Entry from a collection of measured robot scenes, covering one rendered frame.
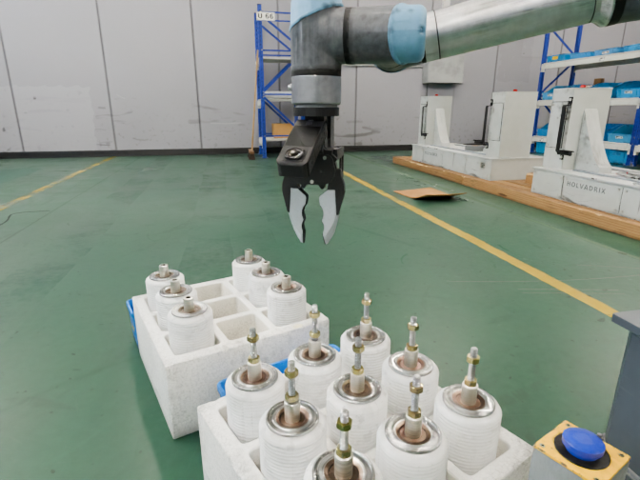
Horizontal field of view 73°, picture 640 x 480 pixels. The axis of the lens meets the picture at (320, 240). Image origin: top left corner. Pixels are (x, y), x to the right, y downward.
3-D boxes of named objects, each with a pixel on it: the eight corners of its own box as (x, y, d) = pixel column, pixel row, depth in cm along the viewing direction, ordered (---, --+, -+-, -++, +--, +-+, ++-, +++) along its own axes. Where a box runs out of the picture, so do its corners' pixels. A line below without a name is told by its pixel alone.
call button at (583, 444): (570, 435, 50) (573, 420, 49) (609, 457, 47) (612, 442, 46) (552, 450, 48) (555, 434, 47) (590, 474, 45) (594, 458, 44)
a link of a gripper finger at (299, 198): (310, 234, 76) (318, 183, 73) (302, 245, 70) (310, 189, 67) (294, 230, 76) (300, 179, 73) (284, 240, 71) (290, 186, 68)
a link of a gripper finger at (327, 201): (348, 234, 74) (341, 181, 72) (342, 245, 69) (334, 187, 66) (330, 235, 75) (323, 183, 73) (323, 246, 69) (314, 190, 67)
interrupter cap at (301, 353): (321, 341, 82) (321, 337, 82) (344, 359, 76) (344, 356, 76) (286, 352, 78) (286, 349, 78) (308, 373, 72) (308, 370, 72)
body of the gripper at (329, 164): (345, 181, 73) (346, 107, 70) (335, 190, 65) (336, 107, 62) (301, 180, 75) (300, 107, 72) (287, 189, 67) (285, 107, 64)
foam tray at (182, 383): (265, 320, 143) (263, 270, 137) (329, 382, 111) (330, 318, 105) (139, 354, 123) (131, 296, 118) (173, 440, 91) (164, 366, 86)
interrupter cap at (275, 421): (321, 437, 58) (321, 433, 58) (264, 440, 57) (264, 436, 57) (317, 401, 65) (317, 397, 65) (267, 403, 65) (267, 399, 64)
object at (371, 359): (380, 398, 94) (384, 323, 88) (391, 430, 84) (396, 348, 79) (336, 400, 93) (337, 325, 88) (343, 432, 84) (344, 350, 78)
